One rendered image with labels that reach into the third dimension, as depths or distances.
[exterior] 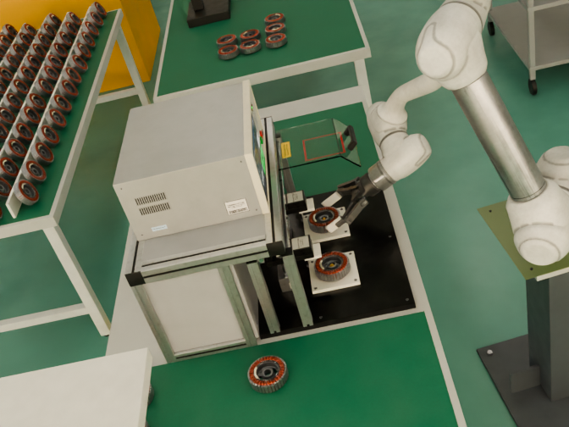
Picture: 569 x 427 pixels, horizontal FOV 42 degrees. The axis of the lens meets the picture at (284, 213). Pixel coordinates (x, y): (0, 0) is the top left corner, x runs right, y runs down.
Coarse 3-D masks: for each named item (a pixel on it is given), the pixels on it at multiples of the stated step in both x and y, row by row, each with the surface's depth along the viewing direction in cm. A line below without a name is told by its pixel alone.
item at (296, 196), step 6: (294, 192) 246; (300, 192) 246; (288, 198) 245; (294, 198) 244; (300, 198) 243; (306, 198) 248; (312, 198) 249; (288, 204) 242; (294, 204) 242; (300, 204) 243; (306, 204) 243; (312, 204) 246; (288, 210) 243; (294, 210) 243; (300, 210) 244; (306, 210) 244; (312, 210) 245
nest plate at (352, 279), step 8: (352, 256) 236; (312, 264) 237; (352, 264) 233; (312, 272) 234; (352, 272) 230; (312, 280) 231; (320, 280) 230; (344, 280) 228; (352, 280) 227; (312, 288) 228; (320, 288) 228; (328, 288) 227; (336, 288) 227
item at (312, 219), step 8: (320, 208) 253; (328, 208) 252; (336, 208) 252; (312, 216) 251; (320, 216) 253; (328, 216) 251; (336, 216) 248; (312, 224) 248; (320, 224) 247; (328, 224) 246; (320, 232) 247
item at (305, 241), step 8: (296, 240) 226; (304, 240) 226; (296, 248) 223; (304, 248) 223; (312, 248) 227; (320, 248) 228; (280, 256) 225; (296, 256) 224; (304, 256) 224; (312, 256) 224; (320, 256) 225; (272, 264) 225
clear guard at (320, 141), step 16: (288, 128) 252; (304, 128) 249; (320, 128) 247; (336, 128) 246; (304, 144) 241; (320, 144) 239; (336, 144) 237; (288, 160) 236; (304, 160) 234; (320, 160) 232; (352, 160) 234
